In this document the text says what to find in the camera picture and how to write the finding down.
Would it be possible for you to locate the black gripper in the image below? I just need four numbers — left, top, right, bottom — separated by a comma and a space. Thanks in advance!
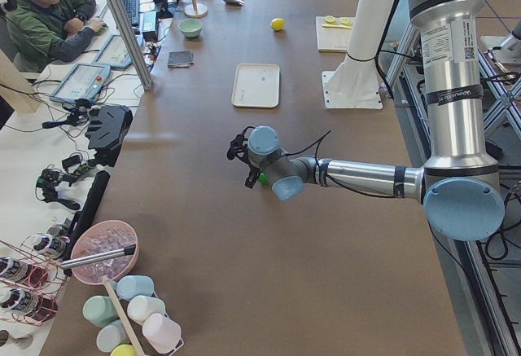
226, 125, 260, 188

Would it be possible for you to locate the green lime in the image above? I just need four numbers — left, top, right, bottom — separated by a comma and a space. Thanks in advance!
258, 173, 269, 185

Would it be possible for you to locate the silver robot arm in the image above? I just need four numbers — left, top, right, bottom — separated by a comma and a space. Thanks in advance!
227, 0, 506, 241

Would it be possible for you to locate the cream rabbit print tray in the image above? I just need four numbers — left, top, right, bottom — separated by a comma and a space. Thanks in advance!
231, 63, 280, 108

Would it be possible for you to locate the grey folded cloth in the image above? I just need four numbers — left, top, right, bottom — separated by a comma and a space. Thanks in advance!
167, 51, 194, 68

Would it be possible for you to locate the yellow whole lemon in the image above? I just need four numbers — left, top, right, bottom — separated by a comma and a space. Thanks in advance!
270, 17, 285, 32

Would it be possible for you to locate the bamboo cutting board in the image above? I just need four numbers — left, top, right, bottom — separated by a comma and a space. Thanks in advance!
315, 16, 354, 52

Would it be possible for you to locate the pale green bowl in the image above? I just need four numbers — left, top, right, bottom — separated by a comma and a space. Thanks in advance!
178, 18, 203, 38

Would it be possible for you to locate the yellow plastic knife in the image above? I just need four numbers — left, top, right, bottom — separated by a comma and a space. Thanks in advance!
321, 24, 352, 30

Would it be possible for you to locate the pink ribbed bowl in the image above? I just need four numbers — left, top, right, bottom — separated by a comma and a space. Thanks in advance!
71, 220, 139, 285

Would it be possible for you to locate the wooden mug tree stand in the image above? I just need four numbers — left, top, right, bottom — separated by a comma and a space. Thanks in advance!
184, 0, 208, 19

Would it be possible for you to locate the lower lemon slice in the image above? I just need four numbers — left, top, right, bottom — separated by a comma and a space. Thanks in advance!
339, 17, 352, 26

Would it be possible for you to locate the far teach pendant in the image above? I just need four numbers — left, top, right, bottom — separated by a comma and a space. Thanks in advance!
93, 34, 132, 69

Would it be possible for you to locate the teach pendant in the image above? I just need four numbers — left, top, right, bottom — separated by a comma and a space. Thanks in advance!
50, 63, 111, 104
93, 34, 132, 69

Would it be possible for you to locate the pastel cup rack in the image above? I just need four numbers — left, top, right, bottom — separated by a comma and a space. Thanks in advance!
82, 275, 184, 355

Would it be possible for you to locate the near teach pendant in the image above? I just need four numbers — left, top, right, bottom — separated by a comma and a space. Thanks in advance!
50, 63, 111, 104

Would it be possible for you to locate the black keyboard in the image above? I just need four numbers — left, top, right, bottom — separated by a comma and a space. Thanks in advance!
121, 0, 140, 27

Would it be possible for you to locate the person in green jacket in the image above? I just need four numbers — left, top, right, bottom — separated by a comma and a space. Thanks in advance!
7, 0, 107, 73

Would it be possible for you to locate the copper wire bottle rack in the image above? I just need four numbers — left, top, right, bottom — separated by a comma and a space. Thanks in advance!
1, 240, 68, 326

